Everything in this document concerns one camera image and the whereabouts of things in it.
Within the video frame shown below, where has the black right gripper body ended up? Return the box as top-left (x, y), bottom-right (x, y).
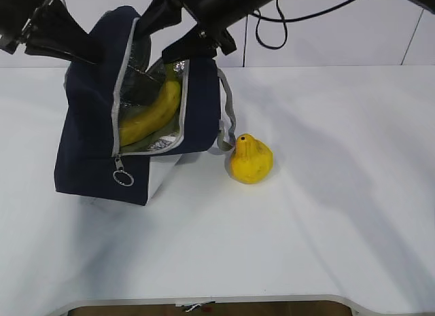
top-left (168, 0), bottom-right (274, 31)

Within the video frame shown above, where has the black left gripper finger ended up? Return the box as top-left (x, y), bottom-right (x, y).
top-left (24, 0), bottom-right (105, 64)

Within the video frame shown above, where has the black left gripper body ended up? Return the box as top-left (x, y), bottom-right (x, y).
top-left (1, 0), bottom-right (51, 54)

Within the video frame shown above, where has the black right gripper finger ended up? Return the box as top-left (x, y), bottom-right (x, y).
top-left (137, 0), bottom-right (183, 37)
top-left (162, 24), bottom-right (237, 64)

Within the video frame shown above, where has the yellow banana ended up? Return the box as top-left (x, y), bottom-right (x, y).
top-left (119, 63), bottom-right (181, 147)

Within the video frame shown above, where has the navy blue lunch bag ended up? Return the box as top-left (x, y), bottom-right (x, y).
top-left (54, 6), bottom-right (235, 205)

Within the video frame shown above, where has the yellow pear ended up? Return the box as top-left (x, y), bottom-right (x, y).
top-left (229, 133), bottom-right (274, 184)

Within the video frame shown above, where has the small debris under table edge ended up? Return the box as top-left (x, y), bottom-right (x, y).
top-left (175, 300), bottom-right (216, 313)

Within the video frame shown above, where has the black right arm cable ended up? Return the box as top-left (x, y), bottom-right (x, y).
top-left (249, 0), bottom-right (368, 51)

